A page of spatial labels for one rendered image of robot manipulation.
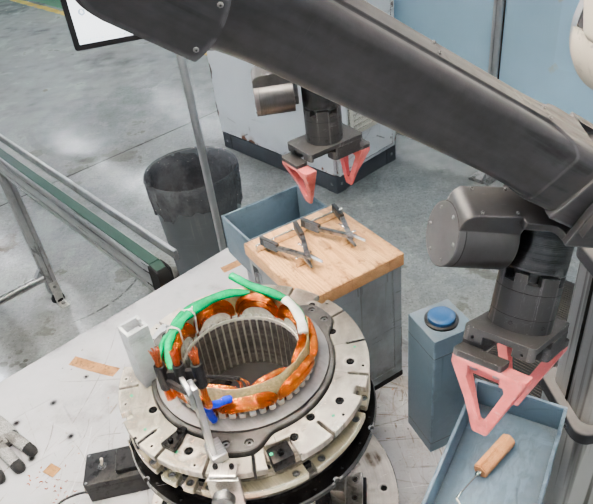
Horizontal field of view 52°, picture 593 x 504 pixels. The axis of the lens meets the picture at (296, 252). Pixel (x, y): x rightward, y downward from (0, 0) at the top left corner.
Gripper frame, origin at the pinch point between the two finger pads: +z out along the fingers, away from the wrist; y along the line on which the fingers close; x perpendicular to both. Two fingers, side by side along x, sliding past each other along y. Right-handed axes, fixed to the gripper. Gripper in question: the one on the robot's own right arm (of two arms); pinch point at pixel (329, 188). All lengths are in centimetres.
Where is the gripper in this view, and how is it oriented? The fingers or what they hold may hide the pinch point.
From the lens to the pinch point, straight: 99.7
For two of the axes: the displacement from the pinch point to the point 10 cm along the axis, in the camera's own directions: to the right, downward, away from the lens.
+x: 5.6, 4.4, -7.0
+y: -8.2, 4.1, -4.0
